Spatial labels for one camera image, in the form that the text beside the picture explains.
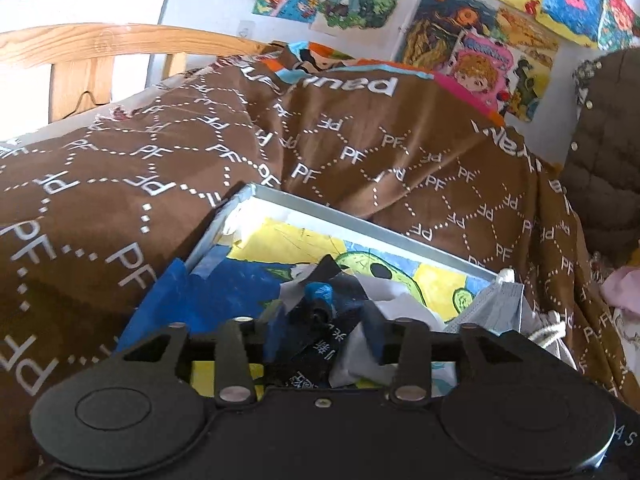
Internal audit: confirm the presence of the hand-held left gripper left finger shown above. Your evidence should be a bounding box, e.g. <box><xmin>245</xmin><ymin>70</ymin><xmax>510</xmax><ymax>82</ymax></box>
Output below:
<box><xmin>117</xmin><ymin>305</ymin><xmax>287</xmax><ymax>408</ymax></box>

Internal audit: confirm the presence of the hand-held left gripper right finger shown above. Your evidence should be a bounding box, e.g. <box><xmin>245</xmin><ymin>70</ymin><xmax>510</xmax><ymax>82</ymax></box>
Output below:
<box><xmin>362</xmin><ymin>300</ymin><xmax>522</xmax><ymax>407</ymax></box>

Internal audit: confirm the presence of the black printed cloth band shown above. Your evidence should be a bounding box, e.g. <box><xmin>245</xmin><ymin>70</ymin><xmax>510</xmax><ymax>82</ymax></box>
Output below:
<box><xmin>265</xmin><ymin>260</ymin><xmax>372</xmax><ymax>391</ymax></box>

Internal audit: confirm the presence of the small blue black object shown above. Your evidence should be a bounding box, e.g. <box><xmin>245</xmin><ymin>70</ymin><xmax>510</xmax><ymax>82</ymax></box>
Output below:
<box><xmin>302</xmin><ymin>281</ymin><xmax>334</xmax><ymax>312</ymax></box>

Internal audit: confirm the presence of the blue plastic bag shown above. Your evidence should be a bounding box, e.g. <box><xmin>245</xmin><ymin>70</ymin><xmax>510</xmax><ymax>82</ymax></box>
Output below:
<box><xmin>117</xmin><ymin>257</ymin><xmax>302</xmax><ymax>362</ymax></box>

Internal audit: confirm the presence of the colourful painted picture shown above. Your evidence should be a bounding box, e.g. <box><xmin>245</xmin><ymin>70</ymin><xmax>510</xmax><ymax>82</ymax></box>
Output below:
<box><xmin>225</xmin><ymin>217</ymin><xmax>497</xmax><ymax>327</ymax></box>

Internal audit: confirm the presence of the light blue face mask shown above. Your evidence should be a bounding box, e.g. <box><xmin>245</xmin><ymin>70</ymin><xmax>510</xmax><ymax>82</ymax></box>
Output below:
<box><xmin>497</xmin><ymin>267</ymin><xmax>577</xmax><ymax>362</ymax></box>

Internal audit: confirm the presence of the brown patterned blanket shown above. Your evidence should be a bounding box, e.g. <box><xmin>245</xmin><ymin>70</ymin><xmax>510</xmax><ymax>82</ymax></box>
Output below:
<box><xmin>0</xmin><ymin>45</ymin><xmax>640</xmax><ymax>480</ymax></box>

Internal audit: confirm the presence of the pink cloth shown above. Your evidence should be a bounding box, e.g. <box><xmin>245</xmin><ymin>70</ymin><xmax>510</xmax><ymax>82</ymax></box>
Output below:
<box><xmin>597</xmin><ymin>265</ymin><xmax>640</xmax><ymax>312</ymax></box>

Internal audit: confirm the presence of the white floral cloth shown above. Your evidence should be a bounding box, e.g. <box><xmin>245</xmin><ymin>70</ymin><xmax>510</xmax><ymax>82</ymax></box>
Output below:
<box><xmin>606</xmin><ymin>305</ymin><xmax>640</xmax><ymax>362</ymax></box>

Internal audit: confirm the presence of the dark brown quilted jacket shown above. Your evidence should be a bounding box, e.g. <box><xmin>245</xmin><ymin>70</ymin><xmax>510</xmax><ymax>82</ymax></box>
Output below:
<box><xmin>557</xmin><ymin>47</ymin><xmax>640</xmax><ymax>267</ymax></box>

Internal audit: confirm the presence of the window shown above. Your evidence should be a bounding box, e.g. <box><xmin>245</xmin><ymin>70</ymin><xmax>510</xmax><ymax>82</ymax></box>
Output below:
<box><xmin>0</xmin><ymin>0</ymin><xmax>181</xmax><ymax>126</ymax></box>

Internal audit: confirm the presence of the pink blond figure wall poster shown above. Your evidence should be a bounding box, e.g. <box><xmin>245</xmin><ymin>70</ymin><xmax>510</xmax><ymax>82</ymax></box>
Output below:
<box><xmin>446</xmin><ymin>30</ymin><xmax>517</xmax><ymax>117</ymax></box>

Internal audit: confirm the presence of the dark green wall poster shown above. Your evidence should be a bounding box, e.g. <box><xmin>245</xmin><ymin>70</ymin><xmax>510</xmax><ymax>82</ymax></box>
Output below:
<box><xmin>504</xmin><ymin>55</ymin><xmax>547</xmax><ymax>124</ymax></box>

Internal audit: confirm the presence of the dark orange swirl wall poster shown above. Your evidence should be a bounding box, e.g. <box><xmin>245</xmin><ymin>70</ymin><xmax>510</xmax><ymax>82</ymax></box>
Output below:
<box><xmin>397</xmin><ymin>0</ymin><xmax>502</xmax><ymax>77</ymax></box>

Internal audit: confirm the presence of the orange brown wall poster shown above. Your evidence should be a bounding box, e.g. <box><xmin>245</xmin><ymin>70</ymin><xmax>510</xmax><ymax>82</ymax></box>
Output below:
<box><xmin>495</xmin><ymin>7</ymin><xmax>562</xmax><ymax>62</ymax></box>

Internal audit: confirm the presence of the blue pixel wall poster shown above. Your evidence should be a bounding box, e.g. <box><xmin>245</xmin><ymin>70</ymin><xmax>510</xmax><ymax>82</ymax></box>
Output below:
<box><xmin>535</xmin><ymin>0</ymin><xmax>607</xmax><ymax>44</ymax></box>

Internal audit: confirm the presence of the red teal wall poster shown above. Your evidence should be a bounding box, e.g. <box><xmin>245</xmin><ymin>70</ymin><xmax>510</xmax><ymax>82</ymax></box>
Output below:
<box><xmin>597</xmin><ymin>0</ymin><xmax>640</xmax><ymax>54</ymax></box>

